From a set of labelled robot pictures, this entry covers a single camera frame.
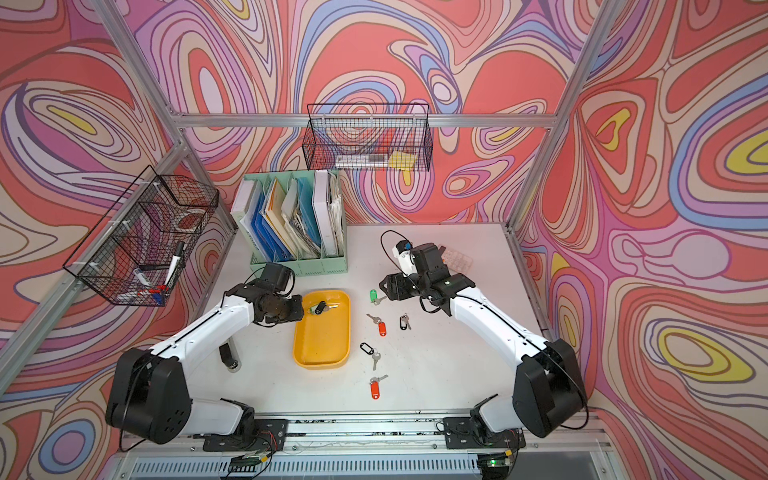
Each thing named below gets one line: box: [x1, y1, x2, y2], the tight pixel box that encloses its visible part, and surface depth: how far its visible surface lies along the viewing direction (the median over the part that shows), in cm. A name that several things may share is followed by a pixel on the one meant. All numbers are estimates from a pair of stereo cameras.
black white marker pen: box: [164, 241, 184, 287], surface depth 70 cm
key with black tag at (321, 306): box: [310, 301, 339, 315], surface depth 98 cm
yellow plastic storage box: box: [293, 290, 351, 370], surface depth 93 cm
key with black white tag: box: [359, 342, 381, 371], surface depth 89 cm
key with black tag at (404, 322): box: [399, 312, 412, 331], surface depth 95 cm
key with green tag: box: [369, 289, 387, 306], surface depth 101 cm
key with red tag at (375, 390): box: [369, 374, 389, 401], surface depth 83 cm
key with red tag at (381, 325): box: [366, 313, 387, 337], surface depth 95 cm
